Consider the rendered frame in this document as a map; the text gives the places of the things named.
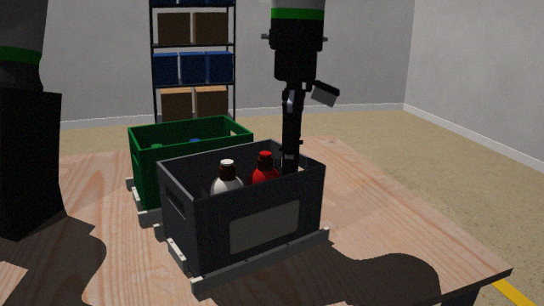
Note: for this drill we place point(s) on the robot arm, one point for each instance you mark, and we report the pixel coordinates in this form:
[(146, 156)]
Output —
[(296, 27)]

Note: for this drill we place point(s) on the red bottle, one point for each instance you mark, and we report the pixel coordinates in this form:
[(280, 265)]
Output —
[(264, 170)]

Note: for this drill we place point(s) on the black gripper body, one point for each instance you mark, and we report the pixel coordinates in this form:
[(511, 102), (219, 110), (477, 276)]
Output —
[(295, 69)]

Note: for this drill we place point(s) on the dark grey plastic crate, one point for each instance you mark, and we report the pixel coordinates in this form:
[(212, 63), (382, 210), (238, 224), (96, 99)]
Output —
[(216, 231)]

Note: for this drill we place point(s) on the green crate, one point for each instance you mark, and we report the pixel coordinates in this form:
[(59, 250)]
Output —
[(171, 134)]

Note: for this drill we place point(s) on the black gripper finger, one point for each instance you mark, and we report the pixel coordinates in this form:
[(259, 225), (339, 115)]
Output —
[(299, 142), (290, 133)]

